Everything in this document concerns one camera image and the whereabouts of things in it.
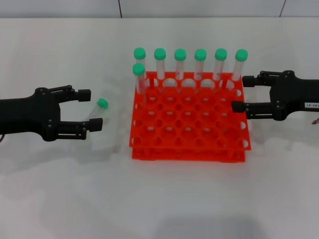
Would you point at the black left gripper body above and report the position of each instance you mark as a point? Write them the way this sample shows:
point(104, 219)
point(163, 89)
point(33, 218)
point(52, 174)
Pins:
point(25, 114)

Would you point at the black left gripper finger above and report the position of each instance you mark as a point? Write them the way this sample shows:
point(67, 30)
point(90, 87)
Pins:
point(83, 95)
point(96, 124)

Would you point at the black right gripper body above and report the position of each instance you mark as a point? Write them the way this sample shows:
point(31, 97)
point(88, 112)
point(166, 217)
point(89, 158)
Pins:
point(299, 95)

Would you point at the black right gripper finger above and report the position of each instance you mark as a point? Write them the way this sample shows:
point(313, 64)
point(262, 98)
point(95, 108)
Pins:
point(239, 106)
point(249, 81)

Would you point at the clear tube green cap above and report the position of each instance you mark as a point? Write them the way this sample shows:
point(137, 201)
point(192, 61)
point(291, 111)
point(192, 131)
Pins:
point(138, 69)
point(200, 54)
point(180, 54)
point(241, 55)
point(160, 53)
point(101, 103)
point(221, 54)
point(139, 53)

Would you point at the orange test tube rack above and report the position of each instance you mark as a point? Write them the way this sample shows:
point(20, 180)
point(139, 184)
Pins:
point(187, 149)

